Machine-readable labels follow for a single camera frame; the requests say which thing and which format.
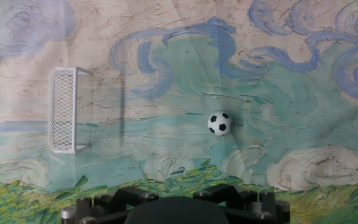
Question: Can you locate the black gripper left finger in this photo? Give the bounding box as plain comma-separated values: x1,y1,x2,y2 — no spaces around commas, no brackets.
60,185,160,224

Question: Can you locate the painted landscape tablecloth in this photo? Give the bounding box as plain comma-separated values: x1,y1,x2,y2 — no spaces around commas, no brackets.
0,0,358,224

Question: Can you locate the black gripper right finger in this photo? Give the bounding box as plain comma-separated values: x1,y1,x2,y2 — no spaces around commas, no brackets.
193,182,291,224

